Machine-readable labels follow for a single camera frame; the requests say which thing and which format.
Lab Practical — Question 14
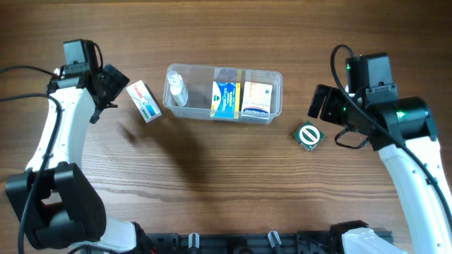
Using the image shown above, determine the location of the green round-label small box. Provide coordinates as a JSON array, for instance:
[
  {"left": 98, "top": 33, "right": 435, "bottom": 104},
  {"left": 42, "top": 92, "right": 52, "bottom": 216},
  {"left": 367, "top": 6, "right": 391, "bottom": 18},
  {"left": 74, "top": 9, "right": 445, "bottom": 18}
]
[{"left": 293, "top": 121, "right": 325, "bottom": 152}]

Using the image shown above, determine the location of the white orange medicine box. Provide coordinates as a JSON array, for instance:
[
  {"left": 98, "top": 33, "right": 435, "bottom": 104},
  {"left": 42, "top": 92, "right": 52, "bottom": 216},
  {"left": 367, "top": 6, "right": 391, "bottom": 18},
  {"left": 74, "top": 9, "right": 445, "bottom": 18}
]
[{"left": 242, "top": 81, "right": 273, "bottom": 119}]

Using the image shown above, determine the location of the blue yellow VapoDrops box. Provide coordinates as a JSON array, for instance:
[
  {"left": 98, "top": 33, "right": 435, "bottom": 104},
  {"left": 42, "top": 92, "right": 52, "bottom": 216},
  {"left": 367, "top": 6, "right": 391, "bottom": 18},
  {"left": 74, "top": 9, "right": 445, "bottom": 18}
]
[{"left": 210, "top": 81, "right": 241, "bottom": 119}]

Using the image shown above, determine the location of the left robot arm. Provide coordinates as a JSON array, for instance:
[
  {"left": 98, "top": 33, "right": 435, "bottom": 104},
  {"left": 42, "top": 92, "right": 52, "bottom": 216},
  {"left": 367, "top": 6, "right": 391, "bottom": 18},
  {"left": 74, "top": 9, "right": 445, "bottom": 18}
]
[{"left": 6, "top": 39, "right": 152, "bottom": 253}]

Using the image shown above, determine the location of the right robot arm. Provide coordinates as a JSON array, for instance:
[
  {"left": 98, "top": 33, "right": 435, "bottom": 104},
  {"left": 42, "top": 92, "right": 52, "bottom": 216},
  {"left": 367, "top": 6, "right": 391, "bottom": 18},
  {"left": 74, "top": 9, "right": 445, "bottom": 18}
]
[{"left": 308, "top": 53, "right": 451, "bottom": 253}]

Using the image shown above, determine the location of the clear plastic container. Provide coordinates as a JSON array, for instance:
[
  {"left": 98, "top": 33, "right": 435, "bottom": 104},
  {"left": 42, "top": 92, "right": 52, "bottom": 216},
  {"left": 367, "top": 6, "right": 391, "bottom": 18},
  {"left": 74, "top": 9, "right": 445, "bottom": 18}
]
[{"left": 163, "top": 63, "right": 283, "bottom": 124}]

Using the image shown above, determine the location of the white Panadol box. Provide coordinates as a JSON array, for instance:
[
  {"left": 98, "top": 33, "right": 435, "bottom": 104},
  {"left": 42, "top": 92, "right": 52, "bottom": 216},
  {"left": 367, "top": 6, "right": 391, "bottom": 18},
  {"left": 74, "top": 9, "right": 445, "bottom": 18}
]
[{"left": 126, "top": 80, "right": 162, "bottom": 123}]

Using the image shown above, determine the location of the left black cable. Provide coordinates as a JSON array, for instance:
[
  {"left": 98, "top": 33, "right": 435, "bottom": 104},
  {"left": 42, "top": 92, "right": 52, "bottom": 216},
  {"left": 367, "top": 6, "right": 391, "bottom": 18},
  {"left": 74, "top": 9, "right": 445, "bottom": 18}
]
[{"left": 0, "top": 64, "right": 64, "bottom": 254}]

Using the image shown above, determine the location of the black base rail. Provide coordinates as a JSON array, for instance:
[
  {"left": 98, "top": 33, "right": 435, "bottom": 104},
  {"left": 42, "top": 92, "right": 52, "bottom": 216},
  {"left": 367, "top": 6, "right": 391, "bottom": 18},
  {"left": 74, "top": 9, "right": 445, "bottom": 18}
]
[{"left": 147, "top": 231, "right": 345, "bottom": 254}]

